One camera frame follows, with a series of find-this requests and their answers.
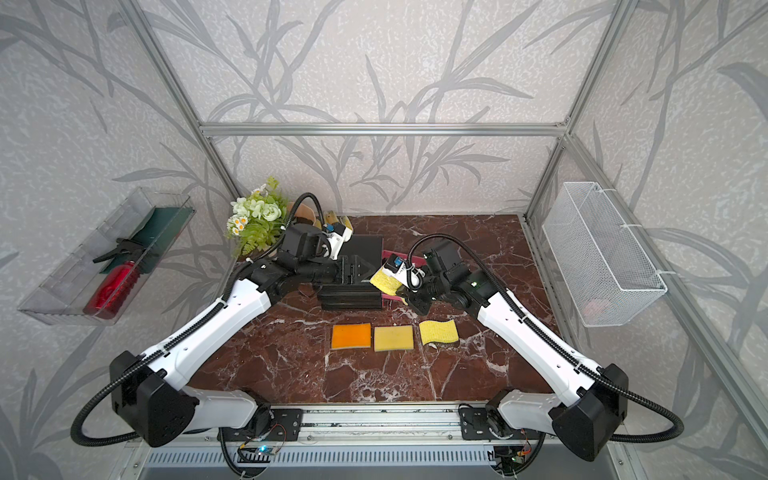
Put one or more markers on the right green circuit board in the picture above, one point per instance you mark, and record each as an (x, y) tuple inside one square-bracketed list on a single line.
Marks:
[(509, 460)]

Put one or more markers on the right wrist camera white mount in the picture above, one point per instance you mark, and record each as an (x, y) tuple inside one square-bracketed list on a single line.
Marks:
[(399, 269)]

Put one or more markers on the green white artificial flowers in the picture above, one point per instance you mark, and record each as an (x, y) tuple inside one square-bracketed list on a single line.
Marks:
[(256, 220)]

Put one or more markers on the white wire mesh basket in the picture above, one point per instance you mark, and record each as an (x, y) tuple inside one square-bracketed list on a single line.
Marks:
[(609, 276)]

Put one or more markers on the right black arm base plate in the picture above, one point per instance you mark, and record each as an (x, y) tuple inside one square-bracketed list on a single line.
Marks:
[(478, 423)]

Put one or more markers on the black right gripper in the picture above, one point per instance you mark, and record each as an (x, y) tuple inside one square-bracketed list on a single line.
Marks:
[(414, 303)]

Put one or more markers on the left green circuit board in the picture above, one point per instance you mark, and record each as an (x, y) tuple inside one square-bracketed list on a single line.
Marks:
[(258, 454)]

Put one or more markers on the clear plastic wall tray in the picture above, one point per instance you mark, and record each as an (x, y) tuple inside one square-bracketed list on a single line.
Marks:
[(98, 280)]

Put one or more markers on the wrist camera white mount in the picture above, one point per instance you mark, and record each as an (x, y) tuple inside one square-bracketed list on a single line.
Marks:
[(399, 269), (337, 235)]

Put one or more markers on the black drawer cabinet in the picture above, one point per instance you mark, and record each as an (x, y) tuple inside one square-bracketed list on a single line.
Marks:
[(359, 259)]

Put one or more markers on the red spray bottle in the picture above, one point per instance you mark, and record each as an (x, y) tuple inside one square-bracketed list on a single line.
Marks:
[(113, 292)]

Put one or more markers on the green circuit board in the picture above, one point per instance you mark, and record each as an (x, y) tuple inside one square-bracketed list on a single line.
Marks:
[(258, 454), (509, 460)]

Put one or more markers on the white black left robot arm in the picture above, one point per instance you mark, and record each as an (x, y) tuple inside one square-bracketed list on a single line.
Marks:
[(154, 397)]

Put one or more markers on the yellow white garden glove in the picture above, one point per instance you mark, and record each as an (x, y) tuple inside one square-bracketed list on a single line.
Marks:
[(345, 222)]

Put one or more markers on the yellow wavy scrub sponge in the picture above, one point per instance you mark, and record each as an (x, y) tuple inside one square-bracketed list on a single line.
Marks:
[(438, 332)]

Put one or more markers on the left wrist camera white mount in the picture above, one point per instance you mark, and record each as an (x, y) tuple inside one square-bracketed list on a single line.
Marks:
[(337, 235)]

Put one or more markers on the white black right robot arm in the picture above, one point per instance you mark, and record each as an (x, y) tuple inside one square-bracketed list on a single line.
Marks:
[(582, 414)]

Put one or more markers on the orange sponge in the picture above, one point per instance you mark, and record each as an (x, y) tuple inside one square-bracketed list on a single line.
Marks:
[(351, 336)]

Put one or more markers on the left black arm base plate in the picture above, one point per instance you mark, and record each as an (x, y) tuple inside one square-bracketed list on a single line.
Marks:
[(275, 425)]

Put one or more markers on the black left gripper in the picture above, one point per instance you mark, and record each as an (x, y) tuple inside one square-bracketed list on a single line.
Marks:
[(352, 269)]

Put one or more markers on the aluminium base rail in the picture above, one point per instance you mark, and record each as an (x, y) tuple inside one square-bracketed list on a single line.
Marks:
[(322, 424)]

